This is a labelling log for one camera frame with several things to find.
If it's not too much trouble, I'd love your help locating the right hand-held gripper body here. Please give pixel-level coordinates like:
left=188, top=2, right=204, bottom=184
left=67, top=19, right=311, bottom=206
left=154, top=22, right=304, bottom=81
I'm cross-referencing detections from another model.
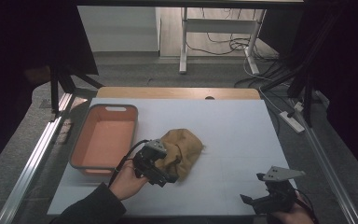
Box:
left=251, top=165, right=307, bottom=217

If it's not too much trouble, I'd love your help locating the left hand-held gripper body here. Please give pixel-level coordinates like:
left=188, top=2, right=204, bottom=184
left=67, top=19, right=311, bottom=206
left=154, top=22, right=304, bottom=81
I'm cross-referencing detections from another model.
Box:
left=131, top=138, right=169, bottom=188

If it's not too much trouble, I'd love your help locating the tan cloth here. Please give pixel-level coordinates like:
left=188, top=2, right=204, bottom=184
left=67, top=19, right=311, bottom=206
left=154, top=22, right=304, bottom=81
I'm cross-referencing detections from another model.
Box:
left=154, top=128, right=205, bottom=183

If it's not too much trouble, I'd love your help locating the orange basket with grey rim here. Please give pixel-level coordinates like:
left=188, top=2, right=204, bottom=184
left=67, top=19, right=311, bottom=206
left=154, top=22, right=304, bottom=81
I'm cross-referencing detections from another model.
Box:
left=69, top=103, right=139, bottom=177

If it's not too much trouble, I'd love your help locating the person's right hand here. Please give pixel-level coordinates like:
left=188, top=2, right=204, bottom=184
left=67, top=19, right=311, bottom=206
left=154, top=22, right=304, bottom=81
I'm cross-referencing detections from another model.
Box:
left=271, top=191, right=315, bottom=224

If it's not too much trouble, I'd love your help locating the person's left hand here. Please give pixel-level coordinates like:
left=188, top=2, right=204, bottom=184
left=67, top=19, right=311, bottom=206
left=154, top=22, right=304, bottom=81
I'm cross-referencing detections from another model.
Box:
left=108, top=160, right=149, bottom=202

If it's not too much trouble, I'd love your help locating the white table mat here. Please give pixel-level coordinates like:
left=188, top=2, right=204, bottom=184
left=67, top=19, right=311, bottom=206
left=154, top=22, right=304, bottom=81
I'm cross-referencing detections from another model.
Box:
left=47, top=97, right=297, bottom=217

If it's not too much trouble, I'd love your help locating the white power strip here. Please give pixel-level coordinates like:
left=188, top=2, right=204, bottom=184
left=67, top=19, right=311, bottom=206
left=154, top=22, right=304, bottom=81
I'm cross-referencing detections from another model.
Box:
left=279, top=110, right=306, bottom=134

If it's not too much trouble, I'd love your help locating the black metal stand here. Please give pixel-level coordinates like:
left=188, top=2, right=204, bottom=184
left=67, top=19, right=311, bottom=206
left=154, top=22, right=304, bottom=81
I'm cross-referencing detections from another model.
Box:
left=260, top=60, right=316, bottom=129

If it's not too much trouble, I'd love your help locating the black tripod stand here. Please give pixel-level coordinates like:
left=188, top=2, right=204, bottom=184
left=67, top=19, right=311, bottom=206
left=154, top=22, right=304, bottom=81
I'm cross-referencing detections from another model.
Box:
left=48, top=64, right=104, bottom=115

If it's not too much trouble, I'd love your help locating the black curtain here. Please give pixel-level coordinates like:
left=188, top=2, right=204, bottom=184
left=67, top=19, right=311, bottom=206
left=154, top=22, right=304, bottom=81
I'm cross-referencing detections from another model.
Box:
left=0, top=0, right=100, bottom=181
left=257, top=0, right=358, bottom=185

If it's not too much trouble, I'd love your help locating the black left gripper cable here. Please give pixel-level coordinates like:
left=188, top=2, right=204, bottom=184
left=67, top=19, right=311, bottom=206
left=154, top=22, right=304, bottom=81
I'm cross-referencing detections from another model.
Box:
left=107, top=138, right=152, bottom=188

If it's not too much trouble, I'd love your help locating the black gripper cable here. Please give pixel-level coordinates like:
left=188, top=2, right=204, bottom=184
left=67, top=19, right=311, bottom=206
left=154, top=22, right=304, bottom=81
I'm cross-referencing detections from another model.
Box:
left=294, top=189, right=321, bottom=224
left=107, top=138, right=152, bottom=188

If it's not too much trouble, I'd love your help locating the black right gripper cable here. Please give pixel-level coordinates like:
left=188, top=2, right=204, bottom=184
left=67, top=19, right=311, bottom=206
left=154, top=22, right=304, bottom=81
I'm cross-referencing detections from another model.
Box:
left=294, top=189, right=321, bottom=224

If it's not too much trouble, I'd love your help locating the aluminium rail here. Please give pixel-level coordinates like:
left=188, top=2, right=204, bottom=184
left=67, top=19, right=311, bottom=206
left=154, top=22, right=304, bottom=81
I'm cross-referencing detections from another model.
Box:
left=0, top=92, right=73, bottom=224
left=290, top=98, right=358, bottom=224

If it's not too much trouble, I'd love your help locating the white floor cable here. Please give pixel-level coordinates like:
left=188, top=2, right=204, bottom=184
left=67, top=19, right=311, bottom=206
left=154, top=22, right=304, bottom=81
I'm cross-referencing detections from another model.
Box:
left=242, top=55, right=296, bottom=114

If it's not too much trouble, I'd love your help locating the black floor cable tangle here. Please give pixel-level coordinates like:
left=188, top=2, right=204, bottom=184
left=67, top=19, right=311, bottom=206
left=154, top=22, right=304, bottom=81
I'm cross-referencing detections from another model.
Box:
left=186, top=7, right=282, bottom=63

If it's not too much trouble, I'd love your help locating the white desk frame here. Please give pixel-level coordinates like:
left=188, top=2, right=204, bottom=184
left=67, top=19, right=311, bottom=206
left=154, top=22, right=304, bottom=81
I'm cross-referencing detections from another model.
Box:
left=178, top=7, right=267, bottom=76

